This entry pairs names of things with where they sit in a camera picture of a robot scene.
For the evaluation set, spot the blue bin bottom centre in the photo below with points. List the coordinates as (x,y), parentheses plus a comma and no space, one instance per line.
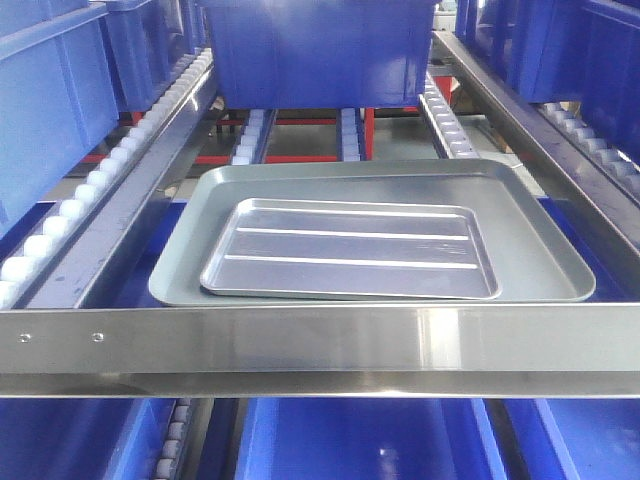
(368,438)

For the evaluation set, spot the blue bin rear centre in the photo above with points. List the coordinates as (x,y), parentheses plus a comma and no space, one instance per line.
(320,54)

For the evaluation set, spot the far left roller track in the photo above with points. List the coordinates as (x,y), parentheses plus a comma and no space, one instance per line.
(20,270)

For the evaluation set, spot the large grey flat tray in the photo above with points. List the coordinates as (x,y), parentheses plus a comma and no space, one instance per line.
(531,258)

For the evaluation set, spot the far right roller track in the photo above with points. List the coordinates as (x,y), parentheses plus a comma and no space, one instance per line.
(622,171)

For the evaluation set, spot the blue bin upper right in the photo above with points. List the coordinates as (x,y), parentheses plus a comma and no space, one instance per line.
(552,51)

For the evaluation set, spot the right steel divider rail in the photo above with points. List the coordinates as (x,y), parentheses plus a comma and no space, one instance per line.
(547,152)

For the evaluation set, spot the ribbed silver metal tray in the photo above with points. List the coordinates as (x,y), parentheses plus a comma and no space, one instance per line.
(350,250)

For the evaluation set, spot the large blue bin left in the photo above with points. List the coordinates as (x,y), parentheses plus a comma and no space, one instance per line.
(57,102)

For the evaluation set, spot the red metal floor frame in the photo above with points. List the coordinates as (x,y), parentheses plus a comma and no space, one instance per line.
(310,135)

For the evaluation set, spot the steel divider rail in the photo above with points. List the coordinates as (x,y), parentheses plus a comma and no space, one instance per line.
(547,152)
(91,266)

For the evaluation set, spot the left white roller track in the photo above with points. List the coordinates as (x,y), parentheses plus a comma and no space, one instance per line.
(252,144)

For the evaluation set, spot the left steel divider rail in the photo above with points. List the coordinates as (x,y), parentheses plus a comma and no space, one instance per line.
(91,266)

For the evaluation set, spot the steel shelf front rail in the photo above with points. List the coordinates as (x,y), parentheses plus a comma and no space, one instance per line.
(349,349)

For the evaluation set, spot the centre white roller track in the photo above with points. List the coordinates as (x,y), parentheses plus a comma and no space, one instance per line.
(350,138)

